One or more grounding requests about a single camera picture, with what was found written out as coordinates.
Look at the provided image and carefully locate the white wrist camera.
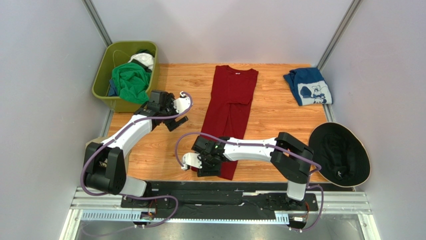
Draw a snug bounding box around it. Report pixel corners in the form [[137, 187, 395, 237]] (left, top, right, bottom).
[[181, 152, 203, 171], [173, 91, 193, 115]]

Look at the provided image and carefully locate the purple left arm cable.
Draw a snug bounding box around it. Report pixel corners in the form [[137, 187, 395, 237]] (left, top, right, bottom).
[[79, 91, 195, 229]]

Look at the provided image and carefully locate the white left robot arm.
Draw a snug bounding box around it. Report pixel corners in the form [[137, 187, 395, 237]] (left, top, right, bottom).
[[80, 90, 193, 199]]

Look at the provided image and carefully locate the white garment in basket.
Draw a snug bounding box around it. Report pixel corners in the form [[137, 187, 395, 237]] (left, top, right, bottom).
[[128, 52, 155, 71]]

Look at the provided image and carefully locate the aluminium frame rail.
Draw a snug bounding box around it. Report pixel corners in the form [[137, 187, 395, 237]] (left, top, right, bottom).
[[60, 181, 380, 240]]

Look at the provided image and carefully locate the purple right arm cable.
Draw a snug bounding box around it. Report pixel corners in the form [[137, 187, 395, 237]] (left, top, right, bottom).
[[174, 132, 325, 232]]

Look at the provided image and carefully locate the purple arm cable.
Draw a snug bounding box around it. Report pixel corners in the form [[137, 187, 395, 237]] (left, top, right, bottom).
[[174, 132, 325, 232], [79, 91, 195, 229]]

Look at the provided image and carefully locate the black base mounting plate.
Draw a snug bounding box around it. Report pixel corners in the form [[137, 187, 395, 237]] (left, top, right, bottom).
[[120, 181, 320, 220]]

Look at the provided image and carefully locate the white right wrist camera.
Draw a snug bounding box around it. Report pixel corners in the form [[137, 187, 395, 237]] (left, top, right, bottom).
[[181, 152, 203, 171]]

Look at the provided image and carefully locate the green t-shirt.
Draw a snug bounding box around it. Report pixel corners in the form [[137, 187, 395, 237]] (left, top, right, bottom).
[[111, 62, 152, 105]]

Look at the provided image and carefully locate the dark red t-shirt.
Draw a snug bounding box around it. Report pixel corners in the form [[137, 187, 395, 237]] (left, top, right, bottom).
[[191, 64, 259, 181]]

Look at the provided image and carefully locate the folded blue printed t-shirt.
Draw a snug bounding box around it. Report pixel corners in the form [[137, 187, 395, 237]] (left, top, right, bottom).
[[283, 67, 333, 106]]

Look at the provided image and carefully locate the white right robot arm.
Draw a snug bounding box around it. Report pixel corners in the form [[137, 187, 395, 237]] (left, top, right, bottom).
[[182, 132, 313, 202]]

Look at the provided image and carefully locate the beige bucket hat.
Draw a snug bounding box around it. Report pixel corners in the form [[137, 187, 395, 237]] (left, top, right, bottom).
[[85, 136, 132, 166]]

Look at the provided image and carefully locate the green plastic laundry basket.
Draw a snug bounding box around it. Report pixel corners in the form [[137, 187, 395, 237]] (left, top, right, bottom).
[[92, 41, 160, 113]]

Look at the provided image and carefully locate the left aluminium corner post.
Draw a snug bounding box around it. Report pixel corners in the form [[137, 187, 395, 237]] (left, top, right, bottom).
[[82, 0, 113, 47]]

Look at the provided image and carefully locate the right aluminium corner post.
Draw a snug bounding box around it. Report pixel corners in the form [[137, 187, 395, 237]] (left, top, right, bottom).
[[316, 0, 363, 71]]

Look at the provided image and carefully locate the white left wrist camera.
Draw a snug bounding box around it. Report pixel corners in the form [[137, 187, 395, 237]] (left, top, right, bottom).
[[173, 91, 193, 115]]

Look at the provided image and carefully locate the black wide-brim hat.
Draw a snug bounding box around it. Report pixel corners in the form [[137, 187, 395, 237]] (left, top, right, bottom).
[[308, 122, 371, 188]]

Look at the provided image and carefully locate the aluminium corner post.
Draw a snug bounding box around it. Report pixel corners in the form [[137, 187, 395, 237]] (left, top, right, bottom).
[[82, 0, 113, 47], [316, 0, 363, 71]]

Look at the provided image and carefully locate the dark blue garment in basket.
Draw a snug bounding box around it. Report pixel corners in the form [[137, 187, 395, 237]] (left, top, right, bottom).
[[107, 79, 119, 97]]

